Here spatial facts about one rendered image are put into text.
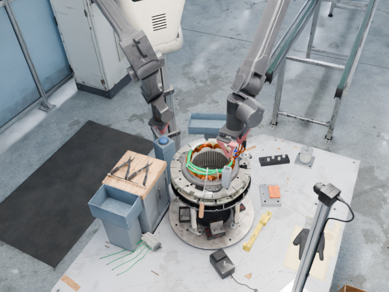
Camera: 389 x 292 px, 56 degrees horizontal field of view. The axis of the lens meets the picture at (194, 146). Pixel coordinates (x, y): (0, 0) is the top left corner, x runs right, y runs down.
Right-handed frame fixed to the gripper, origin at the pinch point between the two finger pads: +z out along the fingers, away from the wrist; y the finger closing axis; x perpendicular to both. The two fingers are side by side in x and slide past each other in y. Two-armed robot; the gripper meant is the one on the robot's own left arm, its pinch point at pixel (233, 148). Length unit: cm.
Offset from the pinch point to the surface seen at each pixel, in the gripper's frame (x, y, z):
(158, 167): 33.3, -0.4, 23.0
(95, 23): 200, 130, 33
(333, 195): -35.1, -12.2, -6.8
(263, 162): 7, 50, 46
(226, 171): 3.3, 2.0, 13.4
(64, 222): 132, 6, 124
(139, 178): 36.6, -9.3, 23.7
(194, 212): 14.1, -4.2, 36.1
